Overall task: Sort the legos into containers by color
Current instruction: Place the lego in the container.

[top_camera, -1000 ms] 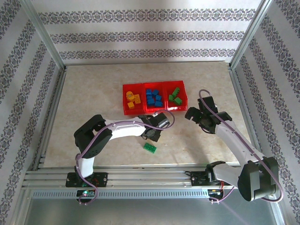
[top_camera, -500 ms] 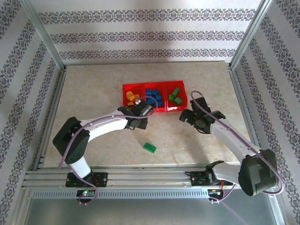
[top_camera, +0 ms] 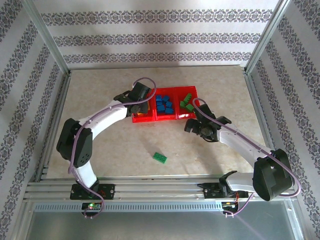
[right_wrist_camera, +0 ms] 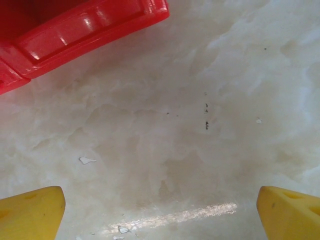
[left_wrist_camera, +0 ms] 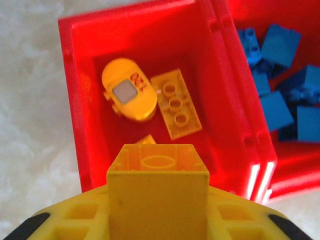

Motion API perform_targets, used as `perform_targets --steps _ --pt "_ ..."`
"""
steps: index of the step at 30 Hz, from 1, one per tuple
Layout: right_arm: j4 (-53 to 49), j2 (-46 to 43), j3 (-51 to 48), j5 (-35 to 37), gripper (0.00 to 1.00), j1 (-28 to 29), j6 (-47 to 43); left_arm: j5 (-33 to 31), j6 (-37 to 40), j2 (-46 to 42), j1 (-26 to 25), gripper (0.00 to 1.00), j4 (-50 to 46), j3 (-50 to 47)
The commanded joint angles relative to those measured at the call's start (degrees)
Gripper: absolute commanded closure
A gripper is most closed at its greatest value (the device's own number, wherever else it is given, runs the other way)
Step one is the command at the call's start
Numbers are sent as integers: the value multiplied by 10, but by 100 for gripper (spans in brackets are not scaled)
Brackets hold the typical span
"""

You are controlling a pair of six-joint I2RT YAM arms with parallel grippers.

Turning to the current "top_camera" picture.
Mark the red plastic bin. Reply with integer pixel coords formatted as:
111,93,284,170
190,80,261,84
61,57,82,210
174,85,200,120
152,86,178,122
131,87,156,124

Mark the green lego plate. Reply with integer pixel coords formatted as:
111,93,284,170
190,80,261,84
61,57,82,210
152,151,168,165

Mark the right control board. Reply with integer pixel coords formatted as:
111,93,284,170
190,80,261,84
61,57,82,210
221,199,240,210

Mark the control board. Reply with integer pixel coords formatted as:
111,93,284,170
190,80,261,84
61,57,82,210
81,201,102,211
221,199,240,210

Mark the grey metal panel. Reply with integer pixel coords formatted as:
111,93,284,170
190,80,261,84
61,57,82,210
24,209,305,240

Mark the left control board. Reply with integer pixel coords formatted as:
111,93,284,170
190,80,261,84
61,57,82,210
81,201,102,211

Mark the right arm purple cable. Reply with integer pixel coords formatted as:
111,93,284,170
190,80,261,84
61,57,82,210
192,97,302,218

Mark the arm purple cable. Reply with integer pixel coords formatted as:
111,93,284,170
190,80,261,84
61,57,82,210
67,77,158,220
192,97,302,218

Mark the right aluminium side rail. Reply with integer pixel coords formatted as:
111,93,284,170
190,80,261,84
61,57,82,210
243,71,286,180

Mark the aluminium side rail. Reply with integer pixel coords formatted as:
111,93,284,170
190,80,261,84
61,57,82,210
37,71,72,181
243,71,286,180

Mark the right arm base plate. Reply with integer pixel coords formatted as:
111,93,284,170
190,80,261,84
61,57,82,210
203,182,250,200

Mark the aluminium mounting rail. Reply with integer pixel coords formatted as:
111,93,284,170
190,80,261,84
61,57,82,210
24,178,293,201

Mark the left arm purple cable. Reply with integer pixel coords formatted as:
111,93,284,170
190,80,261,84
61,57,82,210
67,77,158,220

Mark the left aluminium side rail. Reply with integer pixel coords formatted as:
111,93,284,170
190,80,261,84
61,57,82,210
37,71,72,181

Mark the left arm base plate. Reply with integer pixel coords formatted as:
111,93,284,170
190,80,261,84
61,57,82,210
70,183,116,201

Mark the grey slotted cable duct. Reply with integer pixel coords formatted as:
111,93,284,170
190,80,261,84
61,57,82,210
33,201,223,212

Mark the right aluminium frame post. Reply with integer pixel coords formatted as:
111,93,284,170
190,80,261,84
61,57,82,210
241,0,293,75

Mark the aluminium frame post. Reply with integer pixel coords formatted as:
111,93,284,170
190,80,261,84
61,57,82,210
22,0,72,76
241,0,293,75

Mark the left aluminium frame post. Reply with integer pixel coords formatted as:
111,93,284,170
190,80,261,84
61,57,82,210
22,0,72,76

